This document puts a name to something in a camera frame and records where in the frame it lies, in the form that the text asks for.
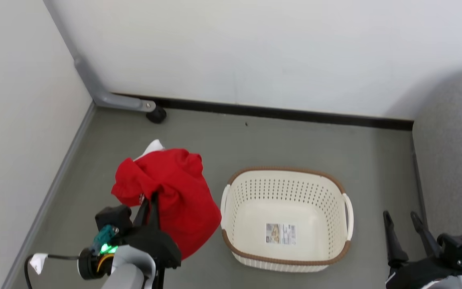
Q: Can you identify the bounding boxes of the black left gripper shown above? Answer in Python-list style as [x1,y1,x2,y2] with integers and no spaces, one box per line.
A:
[122,192,182,270]

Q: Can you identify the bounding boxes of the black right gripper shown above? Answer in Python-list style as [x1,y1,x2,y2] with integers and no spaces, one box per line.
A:
[383,210,462,289]

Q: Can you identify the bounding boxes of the red basketball jersey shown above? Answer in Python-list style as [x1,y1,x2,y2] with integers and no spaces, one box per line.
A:
[111,139,223,261]

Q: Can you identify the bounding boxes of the cream plastic laundry basket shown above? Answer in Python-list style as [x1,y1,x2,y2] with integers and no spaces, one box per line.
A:
[220,166,355,274]

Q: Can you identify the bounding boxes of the printed basket label sticker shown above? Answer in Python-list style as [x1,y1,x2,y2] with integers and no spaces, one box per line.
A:
[265,223,297,246]

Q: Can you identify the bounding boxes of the grey fabric sofa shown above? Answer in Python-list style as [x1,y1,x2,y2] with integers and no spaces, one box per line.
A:
[411,66,462,266]

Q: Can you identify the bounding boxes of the black caster wheel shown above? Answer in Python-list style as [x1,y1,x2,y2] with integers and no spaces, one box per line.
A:
[146,106,168,124]

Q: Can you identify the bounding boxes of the grey metal partition leg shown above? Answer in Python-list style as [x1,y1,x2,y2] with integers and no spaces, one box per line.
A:
[43,0,156,113]

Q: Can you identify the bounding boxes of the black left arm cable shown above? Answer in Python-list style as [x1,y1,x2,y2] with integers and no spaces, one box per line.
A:
[24,225,120,289]

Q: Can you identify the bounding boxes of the grey wall baseboard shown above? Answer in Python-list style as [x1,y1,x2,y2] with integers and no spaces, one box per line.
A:
[0,102,96,289]

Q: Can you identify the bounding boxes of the white paper cable tag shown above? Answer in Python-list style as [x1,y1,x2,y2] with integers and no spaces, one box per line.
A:
[29,253,49,275]

